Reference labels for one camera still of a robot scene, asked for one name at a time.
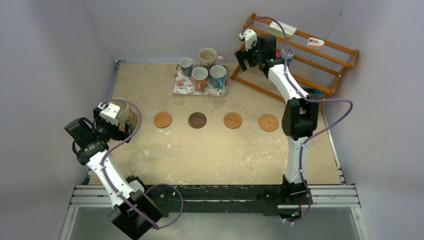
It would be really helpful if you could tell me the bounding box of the woven rattan coaster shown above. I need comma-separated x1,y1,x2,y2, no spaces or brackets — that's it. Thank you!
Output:
258,114,279,132
128,113,139,132

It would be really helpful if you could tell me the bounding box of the beige mug with pattern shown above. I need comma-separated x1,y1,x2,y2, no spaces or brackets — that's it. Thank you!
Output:
112,97,137,130

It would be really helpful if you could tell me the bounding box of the tall beige mug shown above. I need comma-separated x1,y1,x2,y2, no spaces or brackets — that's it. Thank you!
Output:
198,48,225,70

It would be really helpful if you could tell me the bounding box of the light wooden coaster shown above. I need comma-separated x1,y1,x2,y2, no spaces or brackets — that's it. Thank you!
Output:
153,111,172,128

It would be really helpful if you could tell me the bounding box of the orange coaster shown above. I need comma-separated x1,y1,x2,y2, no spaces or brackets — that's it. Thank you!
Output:
223,112,243,129

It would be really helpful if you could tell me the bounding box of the dark wooden coaster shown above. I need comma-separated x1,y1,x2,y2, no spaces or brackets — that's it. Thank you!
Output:
188,112,207,129

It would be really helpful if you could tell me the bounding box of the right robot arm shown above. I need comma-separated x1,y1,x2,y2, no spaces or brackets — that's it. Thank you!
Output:
234,30,318,204

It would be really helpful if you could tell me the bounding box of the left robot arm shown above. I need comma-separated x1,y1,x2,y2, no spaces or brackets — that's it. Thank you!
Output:
64,103,163,240

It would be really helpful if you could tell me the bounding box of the blue white jar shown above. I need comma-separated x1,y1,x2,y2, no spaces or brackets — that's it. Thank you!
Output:
279,48,295,66

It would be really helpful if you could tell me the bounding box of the blue mug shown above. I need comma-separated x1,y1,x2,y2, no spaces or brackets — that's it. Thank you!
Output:
209,65,227,89

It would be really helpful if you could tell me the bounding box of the white green box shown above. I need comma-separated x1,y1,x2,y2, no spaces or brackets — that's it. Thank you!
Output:
268,21,297,41

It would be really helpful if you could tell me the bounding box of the pink mug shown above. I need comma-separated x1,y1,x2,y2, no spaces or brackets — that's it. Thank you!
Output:
191,67,209,91

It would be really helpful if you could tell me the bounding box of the pink white tape dispenser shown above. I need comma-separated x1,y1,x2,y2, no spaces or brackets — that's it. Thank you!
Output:
306,37,325,51

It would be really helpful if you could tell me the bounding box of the wooden rack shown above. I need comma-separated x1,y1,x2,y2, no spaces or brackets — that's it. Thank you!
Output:
230,12,360,110

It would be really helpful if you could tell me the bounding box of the small grey mug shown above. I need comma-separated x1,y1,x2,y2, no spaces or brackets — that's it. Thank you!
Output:
179,57,194,77

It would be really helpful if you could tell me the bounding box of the black blue marker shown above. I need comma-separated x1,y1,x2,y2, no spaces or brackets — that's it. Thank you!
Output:
302,87,322,95

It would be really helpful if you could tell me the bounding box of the floral tray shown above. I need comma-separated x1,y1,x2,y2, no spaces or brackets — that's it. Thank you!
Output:
171,63,228,96

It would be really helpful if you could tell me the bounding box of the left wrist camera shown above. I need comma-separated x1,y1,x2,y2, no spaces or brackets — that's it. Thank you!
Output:
98,103,121,126

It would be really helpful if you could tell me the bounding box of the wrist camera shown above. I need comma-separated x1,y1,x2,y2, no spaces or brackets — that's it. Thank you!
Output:
238,28,258,51
98,103,121,126

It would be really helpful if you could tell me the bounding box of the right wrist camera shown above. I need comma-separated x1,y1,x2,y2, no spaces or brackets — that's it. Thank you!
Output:
238,28,258,51

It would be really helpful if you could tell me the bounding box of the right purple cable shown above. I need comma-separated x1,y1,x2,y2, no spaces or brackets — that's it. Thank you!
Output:
240,16,354,226

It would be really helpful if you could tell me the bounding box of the black aluminium base frame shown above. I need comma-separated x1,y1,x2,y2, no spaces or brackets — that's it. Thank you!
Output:
59,183,369,240

